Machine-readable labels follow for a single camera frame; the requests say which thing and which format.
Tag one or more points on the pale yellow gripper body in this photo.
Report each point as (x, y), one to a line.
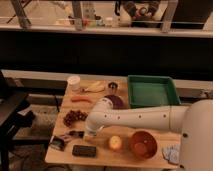
(89, 135)

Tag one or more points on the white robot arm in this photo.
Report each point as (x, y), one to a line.
(194, 123)

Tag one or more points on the purple bowl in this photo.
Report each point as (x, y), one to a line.
(116, 101)

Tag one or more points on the red bowl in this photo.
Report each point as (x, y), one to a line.
(143, 145)

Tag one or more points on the black rectangular block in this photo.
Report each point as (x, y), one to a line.
(84, 151)

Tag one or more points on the yellow apple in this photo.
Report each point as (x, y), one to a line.
(115, 143)

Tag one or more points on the bunch of dark grapes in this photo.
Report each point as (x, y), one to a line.
(73, 116)

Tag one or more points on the wooden table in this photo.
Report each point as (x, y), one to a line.
(104, 155)

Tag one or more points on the orange carrot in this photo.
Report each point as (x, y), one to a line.
(80, 99)

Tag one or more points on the yellow banana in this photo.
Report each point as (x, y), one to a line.
(95, 87)

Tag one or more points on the white cup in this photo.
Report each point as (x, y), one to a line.
(74, 82)

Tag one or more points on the small metal cup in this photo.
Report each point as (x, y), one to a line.
(113, 86)

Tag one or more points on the green plastic tray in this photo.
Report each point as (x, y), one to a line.
(151, 91)

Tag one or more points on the black chair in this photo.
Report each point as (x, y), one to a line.
(11, 103)

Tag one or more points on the blue cloth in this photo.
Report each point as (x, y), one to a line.
(171, 154)

